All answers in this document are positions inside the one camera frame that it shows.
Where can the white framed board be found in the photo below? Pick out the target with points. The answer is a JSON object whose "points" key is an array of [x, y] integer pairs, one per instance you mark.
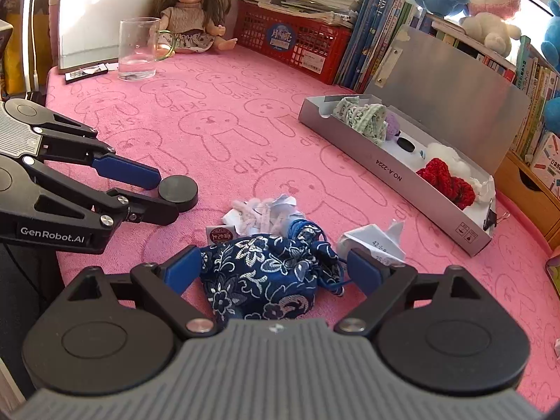
{"points": [[96, 17]]}

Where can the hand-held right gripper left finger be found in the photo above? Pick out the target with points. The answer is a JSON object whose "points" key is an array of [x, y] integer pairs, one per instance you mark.
{"points": [[183, 269]]}

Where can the row of upright blue books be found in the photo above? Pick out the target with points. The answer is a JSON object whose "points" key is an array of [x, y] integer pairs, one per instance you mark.
{"points": [[376, 30]]}

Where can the red knitted yarn piece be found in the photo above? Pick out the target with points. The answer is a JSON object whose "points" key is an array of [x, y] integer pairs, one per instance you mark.
{"points": [[442, 177]]}

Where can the green patterned cloth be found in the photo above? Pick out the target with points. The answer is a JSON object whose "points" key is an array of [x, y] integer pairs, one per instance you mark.
{"points": [[363, 118]]}

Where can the pink rabbit print blanket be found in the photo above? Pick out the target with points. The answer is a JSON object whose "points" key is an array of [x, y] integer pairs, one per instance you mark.
{"points": [[197, 109]]}

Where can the pink white bunny plush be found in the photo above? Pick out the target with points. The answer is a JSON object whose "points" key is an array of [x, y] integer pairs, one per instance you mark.
{"points": [[494, 8]]}

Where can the silver cardboard box with lid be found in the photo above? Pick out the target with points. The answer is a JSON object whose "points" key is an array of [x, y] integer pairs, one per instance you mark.
{"points": [[459, 96]]}

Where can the small black flat packet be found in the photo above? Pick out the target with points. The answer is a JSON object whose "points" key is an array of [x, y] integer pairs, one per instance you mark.
{"points": [[85, 73]]}

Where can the black binder clip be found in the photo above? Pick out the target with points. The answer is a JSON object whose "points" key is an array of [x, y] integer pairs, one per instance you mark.
{"points": [[494, 218]]}

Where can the folded white paper receipt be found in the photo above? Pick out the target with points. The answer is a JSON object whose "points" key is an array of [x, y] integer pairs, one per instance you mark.
{"points": [[372, 240]]}

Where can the small red label packet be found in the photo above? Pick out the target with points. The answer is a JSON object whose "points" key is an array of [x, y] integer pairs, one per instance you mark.
{"points": [[218, 234]]}

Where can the red plastic crate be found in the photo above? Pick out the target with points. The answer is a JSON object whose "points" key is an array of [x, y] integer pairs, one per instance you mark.
{"points": [[284, 39]]}

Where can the black round disc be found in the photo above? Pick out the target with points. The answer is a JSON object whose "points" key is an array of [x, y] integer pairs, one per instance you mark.
{"points": [[177, 190], [405, 144]]}

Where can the pink white packet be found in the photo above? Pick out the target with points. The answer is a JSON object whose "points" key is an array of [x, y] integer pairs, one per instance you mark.
{"points": [[258, 216]]}

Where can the large blue plush toy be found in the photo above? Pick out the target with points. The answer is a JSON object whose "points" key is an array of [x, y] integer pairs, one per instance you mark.
{"points": [[552, 52]]}

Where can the shelf row of colourful books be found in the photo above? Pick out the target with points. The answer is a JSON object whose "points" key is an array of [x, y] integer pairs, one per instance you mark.
{"points": [[533, 87]]}

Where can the white printed cardboard box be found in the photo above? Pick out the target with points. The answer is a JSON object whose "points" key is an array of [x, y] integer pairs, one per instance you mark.
{"points": [[547, 162]]}

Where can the clear glass mug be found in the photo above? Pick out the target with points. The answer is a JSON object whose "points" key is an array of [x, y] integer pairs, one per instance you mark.
{"points": [[138, 48]]}

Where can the brown haired baby doll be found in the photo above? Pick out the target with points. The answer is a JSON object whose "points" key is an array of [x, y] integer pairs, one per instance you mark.
{"points": [[188, 13]]}

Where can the wooden drawer cabinet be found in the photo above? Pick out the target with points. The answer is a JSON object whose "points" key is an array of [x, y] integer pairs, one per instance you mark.
{"points": [[525, 192]]}

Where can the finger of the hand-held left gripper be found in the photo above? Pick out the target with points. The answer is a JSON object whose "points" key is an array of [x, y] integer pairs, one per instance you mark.
{"points": [[127, 173], [148, 210]]}

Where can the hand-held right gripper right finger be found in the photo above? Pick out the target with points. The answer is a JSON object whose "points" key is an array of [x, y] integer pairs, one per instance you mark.
{"points": [[365, 271]]}

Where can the purple plush ball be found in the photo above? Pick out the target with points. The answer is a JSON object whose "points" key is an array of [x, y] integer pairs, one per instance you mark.
{"points": [[391, 124]]}

